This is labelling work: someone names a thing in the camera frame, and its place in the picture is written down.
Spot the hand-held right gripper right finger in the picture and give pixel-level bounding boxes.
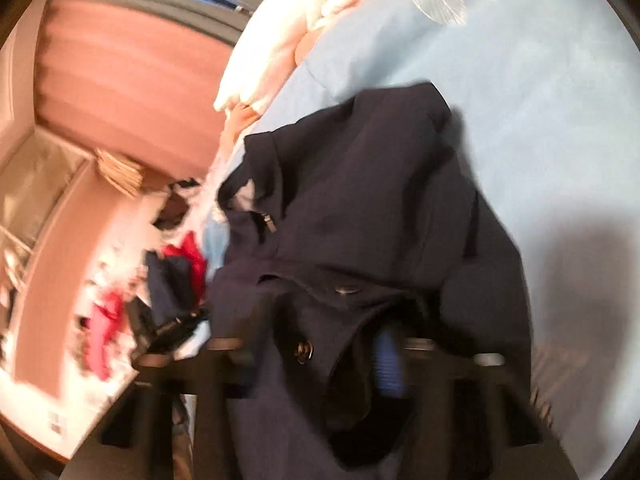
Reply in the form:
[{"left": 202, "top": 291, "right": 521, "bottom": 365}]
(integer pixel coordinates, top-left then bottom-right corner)
[{"left": 370, "top": 322, "right": 581, "bottom": 480}]

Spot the white goose plush toy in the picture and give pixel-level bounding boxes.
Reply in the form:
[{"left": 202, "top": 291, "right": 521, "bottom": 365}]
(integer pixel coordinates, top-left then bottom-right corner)
[{"left": 214, "top": 0, "right": 381, "bottom": 113}]

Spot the navy collared jacket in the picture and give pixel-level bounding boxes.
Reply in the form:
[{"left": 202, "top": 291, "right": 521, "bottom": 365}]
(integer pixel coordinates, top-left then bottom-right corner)
[{"left": 207, "top": 82, "right": 533, "bottom": 480}]

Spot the grey-blue curtain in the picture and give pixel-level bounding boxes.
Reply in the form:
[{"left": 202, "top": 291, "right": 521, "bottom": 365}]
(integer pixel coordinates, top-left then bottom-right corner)
[{"left": 55, "top": 0, "right": 286, "bottom": 43}]

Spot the folded red garment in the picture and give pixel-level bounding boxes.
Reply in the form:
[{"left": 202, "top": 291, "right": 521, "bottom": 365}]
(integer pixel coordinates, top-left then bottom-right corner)
[{"left": 162, "top": 232, "right": 208, "bottom": 301}]

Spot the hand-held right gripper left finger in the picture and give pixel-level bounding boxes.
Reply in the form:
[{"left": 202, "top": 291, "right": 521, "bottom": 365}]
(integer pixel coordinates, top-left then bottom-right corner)
[{"left": 60, "top": 337, "right": 256, "bottom": 480}]

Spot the blue floral blanket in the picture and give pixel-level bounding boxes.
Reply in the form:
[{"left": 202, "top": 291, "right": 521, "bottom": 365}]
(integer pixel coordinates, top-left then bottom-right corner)
[{"left": 202, "top": 0, "right": 640, "bottom": 461}]

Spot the pink curtain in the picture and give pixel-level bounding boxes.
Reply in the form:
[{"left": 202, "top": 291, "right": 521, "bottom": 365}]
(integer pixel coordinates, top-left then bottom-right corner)
[{"left": 35, "top": 0, "right": 251, "bottom": 176}]

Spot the folded navy garment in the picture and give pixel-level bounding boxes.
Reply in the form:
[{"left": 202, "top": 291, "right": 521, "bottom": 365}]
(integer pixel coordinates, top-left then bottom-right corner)
[{"left": 144, "top": 252, "right": 201, "bottom": 326}]

